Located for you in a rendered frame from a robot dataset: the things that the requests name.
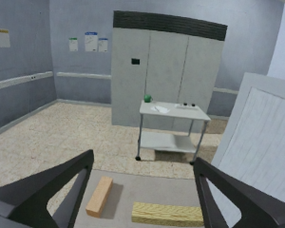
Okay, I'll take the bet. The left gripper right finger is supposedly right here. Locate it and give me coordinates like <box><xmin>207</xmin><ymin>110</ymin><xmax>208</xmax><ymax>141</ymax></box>
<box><xmin>193</xmin><ymin>157</ymin><xmax>285</xmax><ymax>228</ymax></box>

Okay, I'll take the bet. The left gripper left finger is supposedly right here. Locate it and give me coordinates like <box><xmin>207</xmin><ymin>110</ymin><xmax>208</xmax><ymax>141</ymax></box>
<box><xmin>0</xmin><ymin>149</ymin><xmax>94</xmax><ymax>228</ymax></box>

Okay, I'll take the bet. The grey panel wall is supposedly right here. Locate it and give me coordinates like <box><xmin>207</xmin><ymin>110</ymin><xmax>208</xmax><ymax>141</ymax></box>
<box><xmin>207</xmin><ymin>72</ymin><xmax>285</xmax><ymax>228</ymax></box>

